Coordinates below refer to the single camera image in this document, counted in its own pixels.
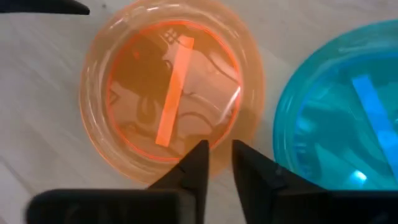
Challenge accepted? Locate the small clear orange plate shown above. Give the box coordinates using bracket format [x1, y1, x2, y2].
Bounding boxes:
[79, 0, 265, 184]

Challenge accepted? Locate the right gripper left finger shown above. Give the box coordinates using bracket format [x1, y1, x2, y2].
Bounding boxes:
[148, 139, 210, 224]

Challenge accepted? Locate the small clear blue plate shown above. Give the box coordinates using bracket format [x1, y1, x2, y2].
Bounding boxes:
[272, 20, 398, 191]

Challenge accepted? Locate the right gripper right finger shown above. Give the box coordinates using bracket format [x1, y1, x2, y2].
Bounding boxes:
[232, 139, 327, 224]

